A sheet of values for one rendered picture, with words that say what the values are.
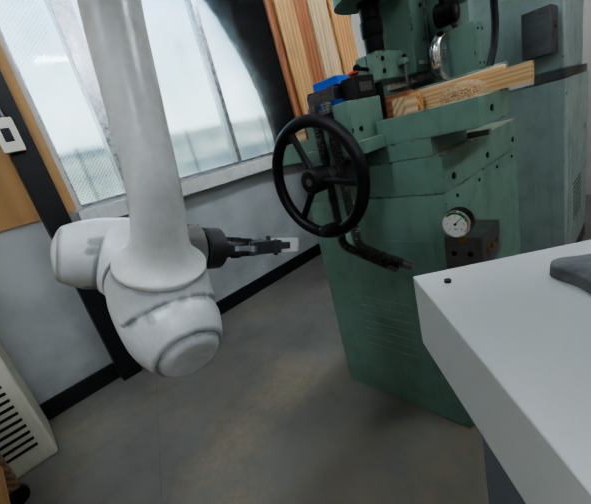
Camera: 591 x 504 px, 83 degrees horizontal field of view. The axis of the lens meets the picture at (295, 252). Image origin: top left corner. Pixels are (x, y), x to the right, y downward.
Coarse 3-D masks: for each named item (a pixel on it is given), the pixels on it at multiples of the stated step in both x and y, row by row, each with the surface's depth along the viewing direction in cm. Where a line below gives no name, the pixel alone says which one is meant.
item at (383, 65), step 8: (368, 56) 88; (376, 56) 86; (384, 56) 88; (392, 56) 91; (400, 56) 93; (360, 64) 90; (368, 64) 88; (376, 64) 87; (384, 64) 88; (392, 64) 91; (360, 72) 91; (368, 72) 89; (376, 72) 88; (384, 72) 88; (392, 72) 91; (400, 72) 94; (376, 80) 89; (384, 80) 92; (392, 80) 97
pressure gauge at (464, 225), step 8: (456, 208) 71; (464, 208) 70; (448, 216) 71; (456, 216) 70; (464, 216) 69; (472, 216) 69; (440, 224) 73; (448, 224) 72; (464, 224) 69; (472, 224) 69; (448, 232) 72; (456, 232) 71; (464, 232) 70; (464, 240) 73
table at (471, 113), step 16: (480, 96) 65; (496, 96) 71; (416, 112) 73; (432, 112) 71; (448, 112) 69; (464, 112) 67; (480, 112) 66; (496, 112) 72; (384, 128) 80; (400, 128) 77; (416, 128) 75; (432, 128) 72; (448, 128) 70; (464, 128) 68; (304, 144) 100; (368, 144) 76; (384, 144) 81; (288, 160) 107
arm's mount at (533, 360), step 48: (432, 288) 40; (480, 288) 38; (528, 288) 36; (576, 288) 34; (432, 336) 41; (480, 336) 30; (528, 336) 29; (576, 336) 28; (480, 384) 29; (528, 384) 25; (576, 384) 24; (480, 432) 32; (528, 432) 23; (576, 432) 21; (528, 480) 25; (576, 480) 19
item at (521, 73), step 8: (520, 64) 70; (528, 64) 69; (496, 72) 73; (504, 72) 72; (512, 72) 71; (520, 72) 70; (528, 72) 70; (488, 80) 75; (496, 80) 74; (504, 80) 73; (512, 80) 72; (520, 80) 71; (528, 80) 70; (440, 88) 82; (496, 88) 74; (424, 96) 86; (432, 96) 84; (424, 104) 86; (432, 104) 85
